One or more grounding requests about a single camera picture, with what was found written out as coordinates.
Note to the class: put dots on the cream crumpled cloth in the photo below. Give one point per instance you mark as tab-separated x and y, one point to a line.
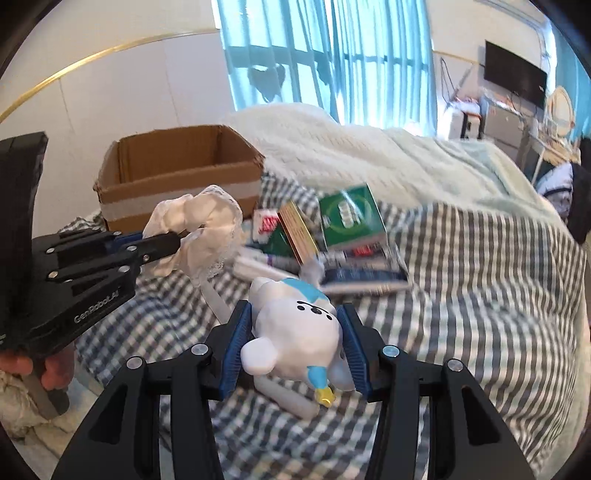
18	410

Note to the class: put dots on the blue window curtain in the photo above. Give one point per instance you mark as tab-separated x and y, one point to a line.
351	60

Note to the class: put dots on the teal side curtain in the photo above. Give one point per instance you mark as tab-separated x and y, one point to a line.
570	64

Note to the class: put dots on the green medicine box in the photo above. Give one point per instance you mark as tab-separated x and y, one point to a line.
353	217

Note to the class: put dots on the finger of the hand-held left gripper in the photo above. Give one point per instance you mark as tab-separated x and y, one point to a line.
124	239
161	244

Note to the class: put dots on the green foil sachet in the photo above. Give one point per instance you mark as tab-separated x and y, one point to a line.
277	244

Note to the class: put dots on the small yellow red box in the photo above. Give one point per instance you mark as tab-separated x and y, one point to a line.
298	230

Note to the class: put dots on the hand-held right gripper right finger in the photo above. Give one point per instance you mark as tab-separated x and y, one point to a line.
355	355

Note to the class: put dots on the white tube with purple band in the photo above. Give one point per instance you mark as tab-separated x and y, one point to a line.
270	261

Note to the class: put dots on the round white mirror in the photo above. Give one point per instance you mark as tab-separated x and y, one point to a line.
559	108

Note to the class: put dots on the brown cardboard box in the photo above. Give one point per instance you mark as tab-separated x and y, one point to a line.
175	184

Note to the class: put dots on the white plastic tube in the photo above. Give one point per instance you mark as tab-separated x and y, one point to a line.
291	399

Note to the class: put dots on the light green blanket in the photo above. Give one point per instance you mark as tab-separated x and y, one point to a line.
369	152

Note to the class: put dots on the white sachet with red label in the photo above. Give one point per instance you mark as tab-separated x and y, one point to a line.
267	224

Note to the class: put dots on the white plush bear toy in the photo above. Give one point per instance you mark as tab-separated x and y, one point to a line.
295	337

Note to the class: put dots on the dark blue flat packet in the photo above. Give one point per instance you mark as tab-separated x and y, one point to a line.
364	277

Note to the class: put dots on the person's left hand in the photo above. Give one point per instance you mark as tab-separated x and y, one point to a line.
55	371

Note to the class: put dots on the white lace cloth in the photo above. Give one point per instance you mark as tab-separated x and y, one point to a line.
207	217

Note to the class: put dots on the grey cabinet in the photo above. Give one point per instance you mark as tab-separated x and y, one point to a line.
508	124

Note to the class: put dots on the black wall television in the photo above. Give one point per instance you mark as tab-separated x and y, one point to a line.
515	74

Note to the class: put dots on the dark clothing pile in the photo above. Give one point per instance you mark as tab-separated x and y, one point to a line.
581	194

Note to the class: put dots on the clear plastic tube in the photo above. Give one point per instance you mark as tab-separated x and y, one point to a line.
217	302

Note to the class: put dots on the checked bed sheet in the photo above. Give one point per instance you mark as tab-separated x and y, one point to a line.
461	300

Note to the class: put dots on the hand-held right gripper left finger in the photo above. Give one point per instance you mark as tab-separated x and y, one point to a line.
233	355

